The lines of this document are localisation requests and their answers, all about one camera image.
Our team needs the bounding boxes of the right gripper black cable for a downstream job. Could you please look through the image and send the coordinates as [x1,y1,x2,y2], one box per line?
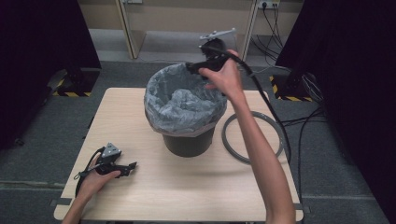
[210,46,293,165]

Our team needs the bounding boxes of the grey cable coil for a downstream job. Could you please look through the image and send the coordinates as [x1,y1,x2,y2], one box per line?
[300,73,325,105]

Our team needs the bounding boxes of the black plastic trash bin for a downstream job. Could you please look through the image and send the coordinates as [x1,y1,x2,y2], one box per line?
[161,125,217,159]

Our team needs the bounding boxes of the white wall socket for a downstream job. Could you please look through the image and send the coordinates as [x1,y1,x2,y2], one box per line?
[257,0,281,9]

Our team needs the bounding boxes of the grey tape strip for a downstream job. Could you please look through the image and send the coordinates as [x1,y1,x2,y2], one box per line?
[49,198,73,207]
[293,202,312,215]

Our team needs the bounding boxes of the black floor cables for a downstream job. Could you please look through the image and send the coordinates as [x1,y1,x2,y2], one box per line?
[276,105,327,188]

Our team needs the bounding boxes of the person's right hand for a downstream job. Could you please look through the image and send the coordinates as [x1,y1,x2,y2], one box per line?
[198,49,246,103]

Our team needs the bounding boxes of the beige desk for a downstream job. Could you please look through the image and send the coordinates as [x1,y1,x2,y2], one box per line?
[77,0,304,63]

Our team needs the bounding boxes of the grey bin rim ring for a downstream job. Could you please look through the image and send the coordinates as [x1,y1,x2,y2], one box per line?
[220,110,285,166]

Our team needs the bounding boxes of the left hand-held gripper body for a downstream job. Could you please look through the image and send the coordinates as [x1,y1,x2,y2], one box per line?
[94,142,123,175]

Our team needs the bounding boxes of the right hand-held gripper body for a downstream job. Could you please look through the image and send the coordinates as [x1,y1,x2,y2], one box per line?
[198,27,238,73]

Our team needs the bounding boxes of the white floor cable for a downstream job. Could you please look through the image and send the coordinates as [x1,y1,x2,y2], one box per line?
[248,64,292,76]

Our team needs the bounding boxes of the black socket cables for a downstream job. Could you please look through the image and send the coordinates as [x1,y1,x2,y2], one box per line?
[249,3,285,67]

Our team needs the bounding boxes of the stand base with hazard tape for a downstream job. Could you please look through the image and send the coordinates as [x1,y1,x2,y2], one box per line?
[46,67,101,98]
[269,73,314,103]

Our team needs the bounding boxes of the person's left hand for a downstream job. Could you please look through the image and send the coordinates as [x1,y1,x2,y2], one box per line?
[75,158,122,203]

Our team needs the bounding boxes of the black curtain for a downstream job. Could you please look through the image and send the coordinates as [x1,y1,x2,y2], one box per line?
[0,0,102,151]
[275,0,396,224]

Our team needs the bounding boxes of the grey plastic trash bag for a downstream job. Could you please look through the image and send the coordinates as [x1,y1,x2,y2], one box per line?
[143,63,229,138]

